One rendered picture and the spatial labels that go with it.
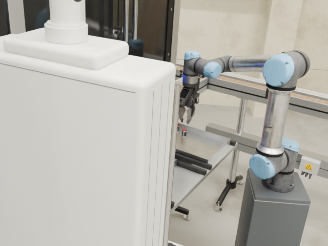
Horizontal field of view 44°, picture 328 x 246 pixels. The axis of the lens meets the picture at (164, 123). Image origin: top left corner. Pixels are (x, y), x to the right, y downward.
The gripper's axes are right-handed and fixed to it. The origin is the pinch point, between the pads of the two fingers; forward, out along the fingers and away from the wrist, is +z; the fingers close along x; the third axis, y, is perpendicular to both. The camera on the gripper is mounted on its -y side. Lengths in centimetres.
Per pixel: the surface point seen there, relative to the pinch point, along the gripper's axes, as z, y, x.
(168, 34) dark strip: -40.5, 4.7, 15.4
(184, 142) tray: 9.5, -3.8, -2.8
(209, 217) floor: 98, 56, 1
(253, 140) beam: 43, 87, -12
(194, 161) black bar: 8.0, -20.0, -16.6
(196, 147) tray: 9.5, -5.1, -10.4
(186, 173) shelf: 9.7, -28.7, -17.5
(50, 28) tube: -64, -101, -15
